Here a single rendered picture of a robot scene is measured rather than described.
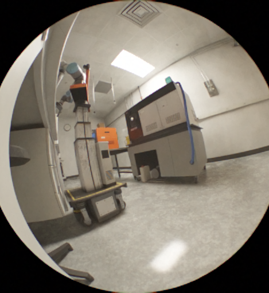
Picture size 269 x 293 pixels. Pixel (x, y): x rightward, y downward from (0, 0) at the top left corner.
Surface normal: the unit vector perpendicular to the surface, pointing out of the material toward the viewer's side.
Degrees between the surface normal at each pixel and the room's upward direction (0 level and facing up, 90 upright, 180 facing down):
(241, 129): 90
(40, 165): 90
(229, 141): 90
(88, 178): 90
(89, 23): 180
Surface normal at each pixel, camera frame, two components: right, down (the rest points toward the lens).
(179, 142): -0.74, 0.09
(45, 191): 0.64, -0.18
